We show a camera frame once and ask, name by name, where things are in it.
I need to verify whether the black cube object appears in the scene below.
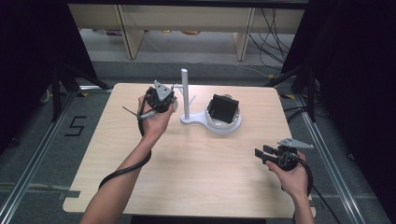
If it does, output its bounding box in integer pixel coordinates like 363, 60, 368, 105
206, 93, 240, 125

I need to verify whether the aluminium floor rail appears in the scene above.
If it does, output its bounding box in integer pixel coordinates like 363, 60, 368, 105
0, 91, 78, 224
293, 92, 376, 224

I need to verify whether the person's left hand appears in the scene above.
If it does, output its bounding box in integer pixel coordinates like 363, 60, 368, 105
136, 92, 177, 142

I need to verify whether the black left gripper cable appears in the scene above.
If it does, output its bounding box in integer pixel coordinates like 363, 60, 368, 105
98, 92, 153, 191

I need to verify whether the light wooden shelf unit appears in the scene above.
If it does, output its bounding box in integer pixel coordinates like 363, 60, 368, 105
67, 3, 306, 63

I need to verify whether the grey cable plug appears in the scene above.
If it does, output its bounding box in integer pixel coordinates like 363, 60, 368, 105
135, 111, 156, 121

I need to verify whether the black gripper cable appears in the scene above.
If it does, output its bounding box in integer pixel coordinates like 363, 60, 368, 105
277, 151, 342, 224
98, 92, 153, 191

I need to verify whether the bundle of black floor cables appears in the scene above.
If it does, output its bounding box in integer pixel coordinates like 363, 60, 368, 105
247, 7, 297, 72

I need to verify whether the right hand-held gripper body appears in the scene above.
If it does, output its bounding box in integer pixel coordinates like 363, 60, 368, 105
262, 137, 315, 173

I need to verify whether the white bowl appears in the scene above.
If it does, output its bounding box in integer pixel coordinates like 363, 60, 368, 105
205, 93, 241, 131

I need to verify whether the person's right hand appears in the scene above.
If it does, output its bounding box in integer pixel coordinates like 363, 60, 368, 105
264, 150, 311, 201

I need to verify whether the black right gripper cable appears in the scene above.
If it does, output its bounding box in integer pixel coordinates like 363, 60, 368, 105
277, 151, 342, 224

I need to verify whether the black tripod stand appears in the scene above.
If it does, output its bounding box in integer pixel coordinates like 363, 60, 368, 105
263, 61, 319, 123
49, 61, 110, 123

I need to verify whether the white stand with pole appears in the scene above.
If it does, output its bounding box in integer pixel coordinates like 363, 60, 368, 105
172, 68, 243, 135

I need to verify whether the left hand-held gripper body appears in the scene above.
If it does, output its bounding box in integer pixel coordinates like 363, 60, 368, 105
144, 79, 177, 114

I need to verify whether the black cable tie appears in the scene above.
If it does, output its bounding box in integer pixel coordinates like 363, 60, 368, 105
121, 105, 138, 117

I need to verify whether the black curtain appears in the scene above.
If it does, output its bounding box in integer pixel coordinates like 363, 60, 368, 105
280, 0, 396, 222
0, 0, 98, 155

